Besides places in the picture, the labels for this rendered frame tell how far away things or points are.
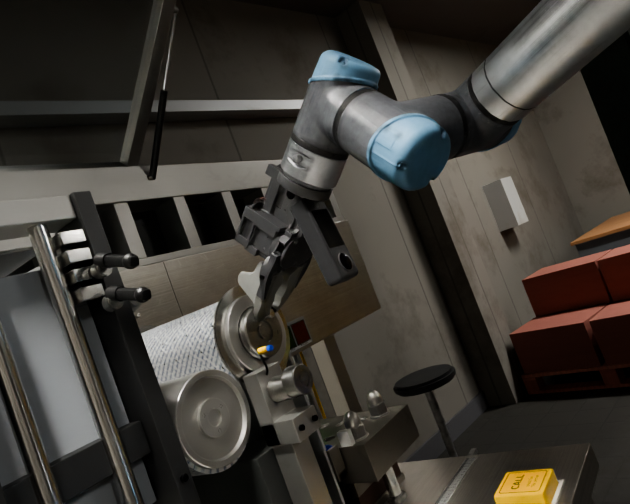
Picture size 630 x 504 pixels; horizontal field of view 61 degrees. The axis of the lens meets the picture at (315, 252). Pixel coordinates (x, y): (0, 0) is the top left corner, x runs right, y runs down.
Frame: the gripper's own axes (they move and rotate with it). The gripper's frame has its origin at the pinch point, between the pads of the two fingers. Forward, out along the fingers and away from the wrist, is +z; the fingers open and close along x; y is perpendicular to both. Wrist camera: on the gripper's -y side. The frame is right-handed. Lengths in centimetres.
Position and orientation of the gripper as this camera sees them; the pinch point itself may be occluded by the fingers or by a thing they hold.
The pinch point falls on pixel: (268, 314)
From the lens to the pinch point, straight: 75.8
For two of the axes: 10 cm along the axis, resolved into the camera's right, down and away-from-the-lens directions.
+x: -5.6, 1.6, -8.1
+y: -7.5, -5.1, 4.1
